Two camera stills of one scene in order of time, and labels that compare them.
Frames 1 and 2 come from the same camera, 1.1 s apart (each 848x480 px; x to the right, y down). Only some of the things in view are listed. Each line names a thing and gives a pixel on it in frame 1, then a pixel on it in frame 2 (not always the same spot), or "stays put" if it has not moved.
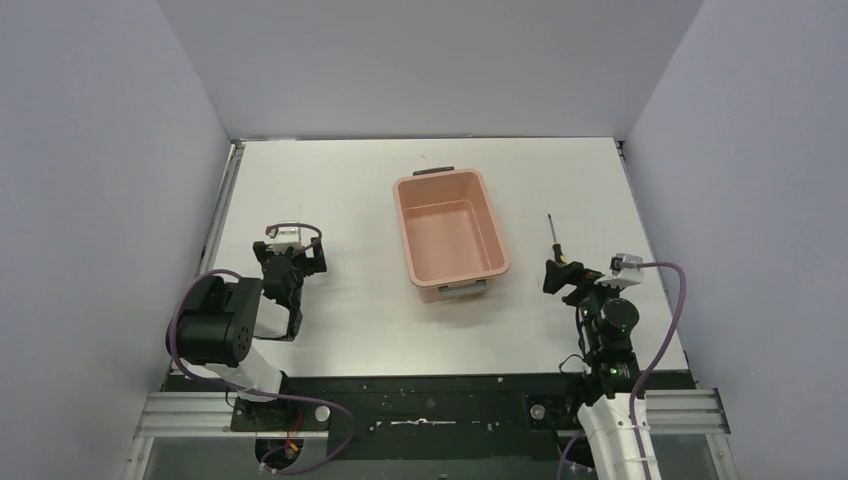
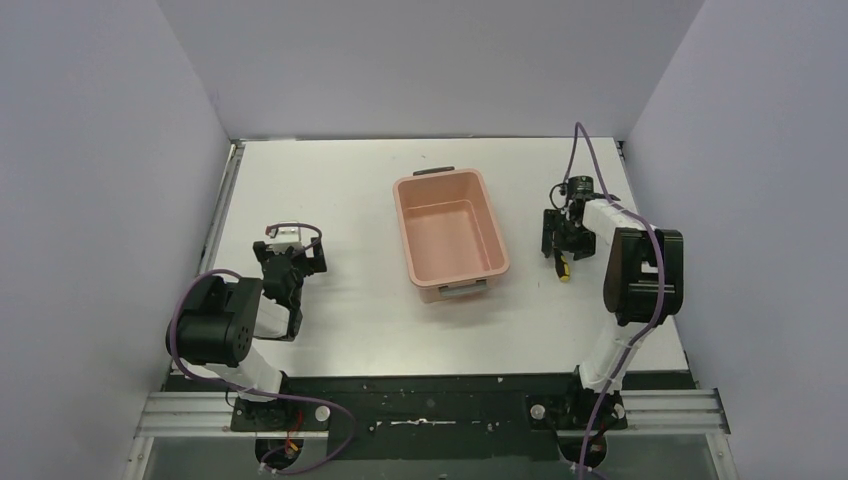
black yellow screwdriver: x=560 y=257 stays put
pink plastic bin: x=450 y=238 stays put
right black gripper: x=573 y=279 → x=568 y=234
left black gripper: x=285 y=263 stays put
